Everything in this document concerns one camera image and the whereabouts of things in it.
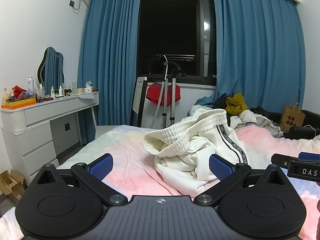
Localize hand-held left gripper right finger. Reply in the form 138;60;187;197
194;154;287;207

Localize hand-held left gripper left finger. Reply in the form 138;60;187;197
32;154;128;207

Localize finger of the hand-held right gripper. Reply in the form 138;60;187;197
271;153;300;168
298;152;320;161

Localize white pants with black stripe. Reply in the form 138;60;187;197
142;109;249;196

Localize pile of white clothes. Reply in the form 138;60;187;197
187;103;283;138

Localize black bag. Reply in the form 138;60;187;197
288;126;320;140

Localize black sofa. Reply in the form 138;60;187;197
301;109;320;128

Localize brown paper bag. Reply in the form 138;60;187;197
279;100;306;132

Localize yellow garment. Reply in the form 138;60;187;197
225;92;250;116

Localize white dressing table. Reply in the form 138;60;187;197
0;91;100;188

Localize garment steamer stand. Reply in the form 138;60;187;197
149;54;176;130

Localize red garment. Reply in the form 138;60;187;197
146;82;181;106

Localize cardboard box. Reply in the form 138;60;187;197
0;169;26;205

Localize orange tray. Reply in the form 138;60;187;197
1;97;37;110

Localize wavy framed mirror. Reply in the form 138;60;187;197
37;47;65;92

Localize dark window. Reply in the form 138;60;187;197
137;0;217;88

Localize wall socket with cable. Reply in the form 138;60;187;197
68;0;82;13

